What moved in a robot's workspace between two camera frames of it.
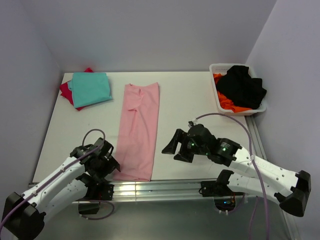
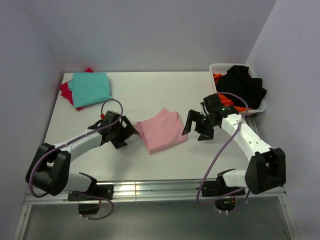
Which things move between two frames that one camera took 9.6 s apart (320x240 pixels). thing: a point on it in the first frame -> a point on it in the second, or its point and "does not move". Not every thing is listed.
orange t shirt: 225,103 does not move
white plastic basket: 221,69 does not move
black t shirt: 241,88 does not move
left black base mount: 96,192 does not move
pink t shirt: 137,134 -> 161,131
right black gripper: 182,136 -> 205,134
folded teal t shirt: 89,88 does not move
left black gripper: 111,164 -> 127,131
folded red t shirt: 88,70 does not move
